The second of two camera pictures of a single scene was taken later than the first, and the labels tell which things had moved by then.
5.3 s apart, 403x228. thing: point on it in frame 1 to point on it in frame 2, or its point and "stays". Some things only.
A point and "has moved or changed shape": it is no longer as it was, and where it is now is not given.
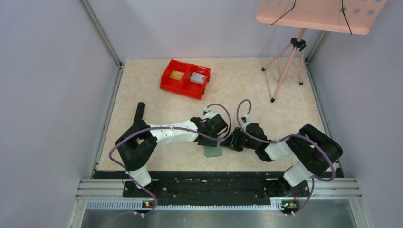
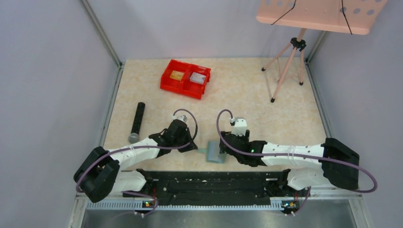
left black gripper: [213, 136] to [190, 144]
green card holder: [210, 151] has moved or changed shape
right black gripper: [237, 138] to [225, 148]
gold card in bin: [177, 75] stays
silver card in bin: [197, 78] stays
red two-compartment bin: [186, 87] stays
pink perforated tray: [357, 17] stays
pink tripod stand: [295, 43] stays
